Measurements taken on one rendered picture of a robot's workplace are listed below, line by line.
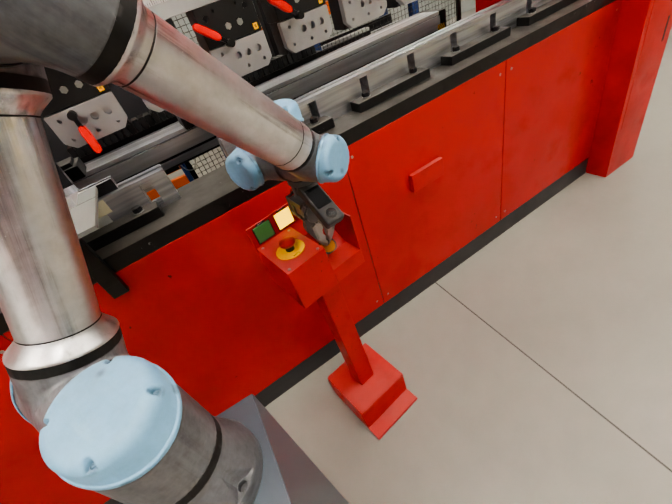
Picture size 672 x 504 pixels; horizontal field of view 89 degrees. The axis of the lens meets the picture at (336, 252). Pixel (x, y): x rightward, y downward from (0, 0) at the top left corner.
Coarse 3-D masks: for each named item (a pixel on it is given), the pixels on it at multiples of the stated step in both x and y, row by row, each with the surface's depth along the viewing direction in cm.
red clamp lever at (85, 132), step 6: (72, 114) 74; (72, 120) 75; (78, 120) 76; (78, 126) 76; (84, 126) 77; (84, 132) 77; (90, 132) 78; (84, 138) 78; (90, 138) 78; (90, 144) 78; (96, 144) 79; (96, 150) 79
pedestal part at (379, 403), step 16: (368, 352) 132; (384, 368) 125; (336, 384) 126; (352, 384) 124; (368, 384) 122; (384, 384) 121; (400, 384) 124; (352, 400) 120; (368, 400) 118; (384, 400) 121; (400, 400) 126; (368, 416) 118; (384, 416) 123; (400, 416) 122; (384, 432) 119
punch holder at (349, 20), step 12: (336, 0) 99; (348, 0) 97; (360, 0) 99; (372, 0) 100; (384, 0) 102; (336, 12) 102; (348, 12) 98; (360, 12) 100; (372, 12) 102; (336, 24) 105; (348, 24) 100; (360, 24) 102
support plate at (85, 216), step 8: (88, 192) 85; (96, 192) 85; (80, 200) 82; (88, 200) 81; (96, 200) 80; (72, 208) 80; (80, 208) 78; (88, 208) 77; (96, 208) 76; (72, 216) 76; (80, 216) 74; (88, 216) 73; (96, 216) 73; (80, 224) 71; (88, 224) 70; (96, 224) 70; (80, 232) 68; (88, 232) 68
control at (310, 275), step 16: (272, 224) 86; (336, 224) 89; (352, 224) 82; (256, 240) 85; (272, 240) 87; (304, 240) 83; (336, 240) 91; (352, 240) 87; (272, 256) 82; (304, 256) 79; (320, 256) 79; (336, 256) 88; (352, 256) 86; (272, 272) 88; (288, 272) 76; (304, 272) 78; (320, 272) 81; (336, 272) 85; (288, 288) 84; (304, 288) 80; (320, 288) 83; (304, 304) 82
